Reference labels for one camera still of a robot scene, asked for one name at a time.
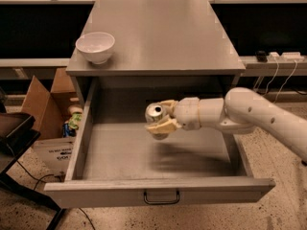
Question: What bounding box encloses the brown cardboard box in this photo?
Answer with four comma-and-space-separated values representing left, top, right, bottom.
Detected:
21, 68, 79, 140

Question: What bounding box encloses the black drawer handle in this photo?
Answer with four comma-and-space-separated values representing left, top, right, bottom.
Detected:
143, 191, 180, 206

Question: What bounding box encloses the blue item in box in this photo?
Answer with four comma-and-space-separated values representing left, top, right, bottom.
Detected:
62, 123, 76, 137

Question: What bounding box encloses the white ceramic bowl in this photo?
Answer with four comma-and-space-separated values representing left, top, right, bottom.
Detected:
75, 32, 115, 64

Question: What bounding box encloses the white power strip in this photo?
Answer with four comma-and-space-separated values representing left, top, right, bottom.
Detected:
269, 52, 305, 62

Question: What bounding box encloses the white hanging cable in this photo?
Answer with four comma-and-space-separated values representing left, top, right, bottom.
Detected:
255, 59, 299, 104

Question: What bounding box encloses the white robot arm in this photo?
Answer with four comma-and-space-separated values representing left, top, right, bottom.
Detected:
145, 87, 307, 162

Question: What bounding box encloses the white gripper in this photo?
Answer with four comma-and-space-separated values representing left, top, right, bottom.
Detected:
146, 98, 201, 135

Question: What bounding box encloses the green toy in box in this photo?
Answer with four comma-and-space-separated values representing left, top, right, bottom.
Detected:
67, 104, 83, 130

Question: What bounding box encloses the silver green 7up can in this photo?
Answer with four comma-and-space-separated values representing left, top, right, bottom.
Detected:
145, 103, 168, 140

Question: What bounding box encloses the small black device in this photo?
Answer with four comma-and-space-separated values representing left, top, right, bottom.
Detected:
255, 51, 268, 62

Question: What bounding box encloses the black office chair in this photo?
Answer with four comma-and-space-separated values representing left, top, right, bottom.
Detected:
0, 91, 65, 230

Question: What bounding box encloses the open grey top drawer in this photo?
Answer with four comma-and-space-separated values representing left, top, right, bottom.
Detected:
44, 80, 275, 208

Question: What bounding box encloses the grey metal cabinet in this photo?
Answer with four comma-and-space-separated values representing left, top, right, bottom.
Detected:
67, 0, 245, 104

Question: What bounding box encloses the white printed cardboard box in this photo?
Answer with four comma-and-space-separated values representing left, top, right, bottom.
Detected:
33, 137, 75, 175

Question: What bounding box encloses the black floor cable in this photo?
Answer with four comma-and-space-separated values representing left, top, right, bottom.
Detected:
15, 160, 97, 230

